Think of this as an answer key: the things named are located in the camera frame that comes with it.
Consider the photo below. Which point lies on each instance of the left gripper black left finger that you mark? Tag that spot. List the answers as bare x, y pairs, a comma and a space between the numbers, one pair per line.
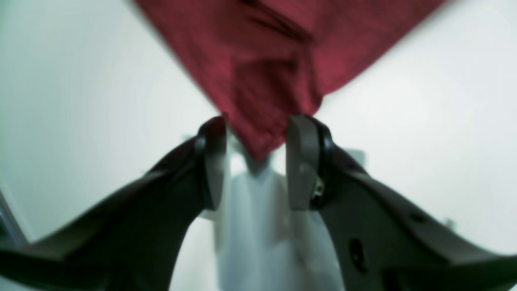
130, 241

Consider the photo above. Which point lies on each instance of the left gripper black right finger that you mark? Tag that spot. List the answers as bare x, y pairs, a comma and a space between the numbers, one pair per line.
383, 241

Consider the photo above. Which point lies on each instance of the dark red long-sleeve T-shirt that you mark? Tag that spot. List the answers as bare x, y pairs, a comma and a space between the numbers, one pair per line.
260, 61

